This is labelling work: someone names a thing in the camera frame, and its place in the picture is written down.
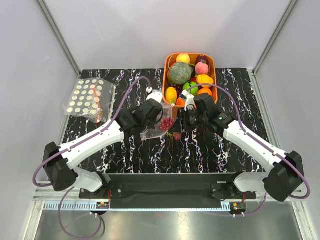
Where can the orange fruit front left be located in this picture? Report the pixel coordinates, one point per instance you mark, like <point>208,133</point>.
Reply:
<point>180,102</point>

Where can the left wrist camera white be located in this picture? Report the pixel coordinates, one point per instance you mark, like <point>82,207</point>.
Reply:
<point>154,95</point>

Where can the pink peach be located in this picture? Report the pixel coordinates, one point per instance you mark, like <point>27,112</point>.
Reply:
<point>201,68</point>

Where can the purple grape bunch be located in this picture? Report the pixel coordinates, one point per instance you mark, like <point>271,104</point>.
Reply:
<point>167,124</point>

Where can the pink dotted zip bag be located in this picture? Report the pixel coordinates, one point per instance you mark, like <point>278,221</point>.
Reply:
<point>156,133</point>

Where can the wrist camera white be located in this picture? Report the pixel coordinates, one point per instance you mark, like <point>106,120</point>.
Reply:
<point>154,95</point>
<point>188,99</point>

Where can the orange tangerine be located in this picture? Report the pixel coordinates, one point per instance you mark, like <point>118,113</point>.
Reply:
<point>205,91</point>

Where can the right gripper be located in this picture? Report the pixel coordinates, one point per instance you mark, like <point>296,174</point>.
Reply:
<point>183,125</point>

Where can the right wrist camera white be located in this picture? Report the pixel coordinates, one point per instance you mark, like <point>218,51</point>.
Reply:
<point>188,99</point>

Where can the orange plastic basket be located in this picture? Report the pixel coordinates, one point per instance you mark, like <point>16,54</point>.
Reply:
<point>179,88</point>

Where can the netted green melon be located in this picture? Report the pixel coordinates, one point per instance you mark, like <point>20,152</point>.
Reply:
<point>180,73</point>

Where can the green striped ball fruit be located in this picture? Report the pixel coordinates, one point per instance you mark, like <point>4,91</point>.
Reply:
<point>191,88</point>

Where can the dark red apple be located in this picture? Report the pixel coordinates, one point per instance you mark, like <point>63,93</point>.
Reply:
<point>202,59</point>

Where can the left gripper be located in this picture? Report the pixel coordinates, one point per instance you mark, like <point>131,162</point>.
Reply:
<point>153,123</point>

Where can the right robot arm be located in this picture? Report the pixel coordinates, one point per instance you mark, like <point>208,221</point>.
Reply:
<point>283,172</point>

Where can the yellow dotted zip bag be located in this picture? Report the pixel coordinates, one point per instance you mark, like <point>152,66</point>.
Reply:
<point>91,98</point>

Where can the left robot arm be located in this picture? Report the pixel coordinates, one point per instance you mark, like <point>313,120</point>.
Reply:
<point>61,163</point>

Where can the yellow red peach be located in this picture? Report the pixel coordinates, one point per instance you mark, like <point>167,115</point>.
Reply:
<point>184,58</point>

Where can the yellow green mango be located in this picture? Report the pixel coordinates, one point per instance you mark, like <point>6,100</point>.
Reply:
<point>171,95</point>

